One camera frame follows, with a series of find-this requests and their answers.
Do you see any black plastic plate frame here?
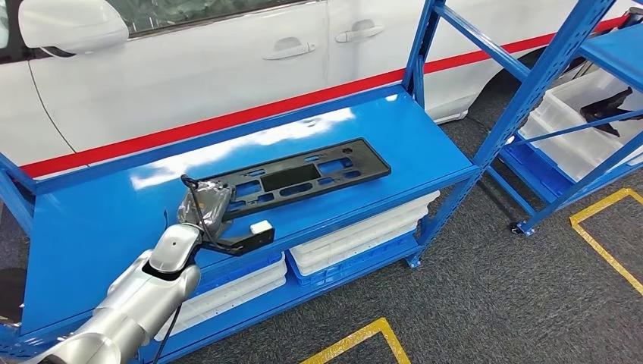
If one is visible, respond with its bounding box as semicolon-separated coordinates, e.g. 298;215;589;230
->
198;138;392;222

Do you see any white car with red stripe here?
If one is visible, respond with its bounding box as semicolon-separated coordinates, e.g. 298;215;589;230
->
0;0;643;180

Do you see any black plastic trim part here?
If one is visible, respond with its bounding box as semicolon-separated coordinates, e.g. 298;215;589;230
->
579;86;643;137

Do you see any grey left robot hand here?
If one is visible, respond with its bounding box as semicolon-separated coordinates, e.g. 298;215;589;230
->
177;180;237;241

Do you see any blue metal shelf rack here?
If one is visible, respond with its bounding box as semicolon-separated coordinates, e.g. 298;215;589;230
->
485;22;643;238
0;0;619;364

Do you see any white plastic bin stack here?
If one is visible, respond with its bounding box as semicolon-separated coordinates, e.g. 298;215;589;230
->
290;190;441;276
152;253;288;343

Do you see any blue plastic bin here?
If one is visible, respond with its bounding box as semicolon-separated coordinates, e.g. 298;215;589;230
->
285;231;422;288
192;251;285;298
503;142;574;198

